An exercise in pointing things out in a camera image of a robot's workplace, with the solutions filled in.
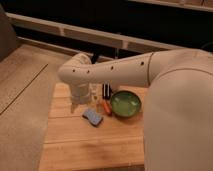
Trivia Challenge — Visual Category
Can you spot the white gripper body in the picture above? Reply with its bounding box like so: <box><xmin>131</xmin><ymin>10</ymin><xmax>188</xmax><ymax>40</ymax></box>
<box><xmin>69</xmin><ymin>83</ymin><xmax>91</xmax><ymax>104</ymax></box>

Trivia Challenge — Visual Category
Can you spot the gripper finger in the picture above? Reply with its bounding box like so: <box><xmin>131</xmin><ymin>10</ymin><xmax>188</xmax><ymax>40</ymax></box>
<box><xmin>70</xmin><ymin>103</ymin><xmax>76</xmax><ymax>114</ymax></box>

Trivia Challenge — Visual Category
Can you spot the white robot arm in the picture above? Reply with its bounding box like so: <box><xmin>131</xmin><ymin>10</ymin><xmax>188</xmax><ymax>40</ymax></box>
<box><xmin>58</xmin><ymin>49</ymin><xmax>213</xmax><ymax>171</ymax></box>

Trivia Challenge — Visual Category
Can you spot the clear glass bottle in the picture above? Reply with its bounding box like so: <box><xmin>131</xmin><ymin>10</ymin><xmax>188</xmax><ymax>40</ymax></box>
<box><xmin>91</xmin><ymin>84</ymin><xmax>100</xmax><ymax>112</ymax></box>

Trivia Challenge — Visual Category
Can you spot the blue sponge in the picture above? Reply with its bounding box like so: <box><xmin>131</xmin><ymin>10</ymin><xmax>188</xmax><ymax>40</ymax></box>
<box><xmin>82</xmin><ymin>108</ymin><xmax>103</xmax><ymax>126</ymax></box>

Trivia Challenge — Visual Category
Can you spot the black rectangular object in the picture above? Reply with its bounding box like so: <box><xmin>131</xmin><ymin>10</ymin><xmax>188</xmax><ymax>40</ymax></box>
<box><xmin>102</xmin><ymin>84</ymin><xmax>111</xmax><ymax>100</ymax></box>

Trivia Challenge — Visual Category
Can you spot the orange carrot toy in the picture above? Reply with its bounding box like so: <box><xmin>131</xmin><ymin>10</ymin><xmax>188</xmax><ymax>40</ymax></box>
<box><xmin>102</xmin><ymin>100</ymin><xmax>112</xmax><ymax>115</ymax></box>

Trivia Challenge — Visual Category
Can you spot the wooden table board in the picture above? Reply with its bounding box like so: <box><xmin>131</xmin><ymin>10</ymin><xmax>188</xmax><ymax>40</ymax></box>
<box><xmin>39</xmin><ymin>83</ymin><xmax>144</xmax><ymax>171</ymax></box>

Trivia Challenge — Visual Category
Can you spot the green bowl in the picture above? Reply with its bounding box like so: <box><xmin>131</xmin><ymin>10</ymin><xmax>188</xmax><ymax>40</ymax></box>
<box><xmin>110</xmin><ymin>90</ymin><xmax>142</xmax><ymax>118</ymax></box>

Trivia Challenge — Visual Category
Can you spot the white wall shelf rail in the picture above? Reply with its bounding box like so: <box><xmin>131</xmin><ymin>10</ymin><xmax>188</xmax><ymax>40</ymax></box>
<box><xmin>6</xmin><ymin>13</ymin><xmax>182</xmax><ymax>53</ymax></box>

